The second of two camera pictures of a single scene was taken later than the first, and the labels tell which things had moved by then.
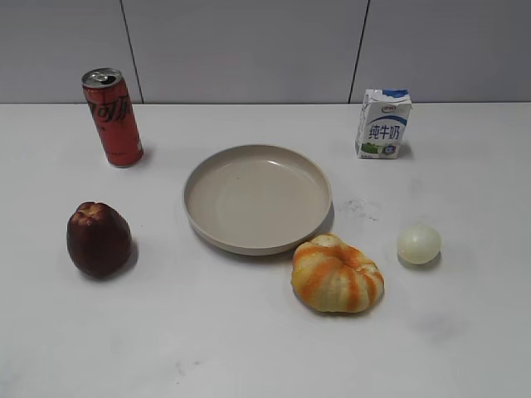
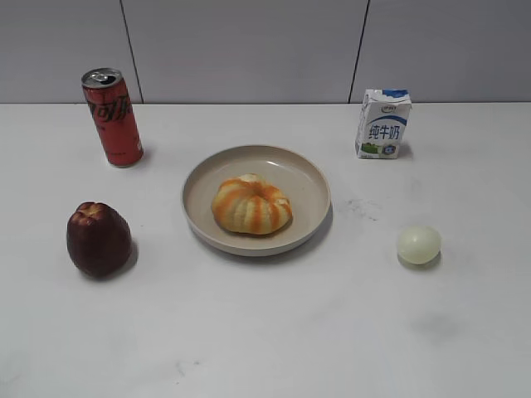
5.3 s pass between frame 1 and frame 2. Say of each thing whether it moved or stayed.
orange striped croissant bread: moved
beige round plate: stayed
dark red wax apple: stayed
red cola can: stayed
